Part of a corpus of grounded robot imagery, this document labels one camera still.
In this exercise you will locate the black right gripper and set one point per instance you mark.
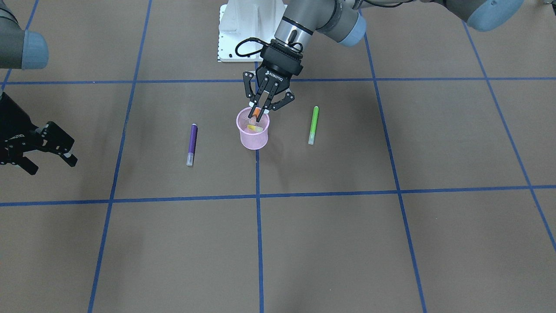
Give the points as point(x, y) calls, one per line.
point(13, 126)

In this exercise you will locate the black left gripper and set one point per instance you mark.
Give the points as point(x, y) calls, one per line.
point(278, 73)

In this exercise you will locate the orange highlighter pen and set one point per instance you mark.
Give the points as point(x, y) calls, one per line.
point(254, 118)

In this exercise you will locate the green highlighter pen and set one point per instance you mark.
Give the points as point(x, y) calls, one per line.
point(313, 126)

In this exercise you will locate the purple highlighter pen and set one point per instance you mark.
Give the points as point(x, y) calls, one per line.
point(192, 145)

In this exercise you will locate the yellow highlighter pen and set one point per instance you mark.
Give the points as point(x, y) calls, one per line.
point(254, 129)

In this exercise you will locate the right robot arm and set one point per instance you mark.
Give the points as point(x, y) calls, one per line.
point(26, 50)

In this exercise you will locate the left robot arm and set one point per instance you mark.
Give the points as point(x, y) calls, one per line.
point(340, 20)

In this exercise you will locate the pink mesh pen holder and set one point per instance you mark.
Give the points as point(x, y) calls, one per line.
point(253, 134)

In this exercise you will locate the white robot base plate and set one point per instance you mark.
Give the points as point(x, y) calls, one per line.
point(241, 19)

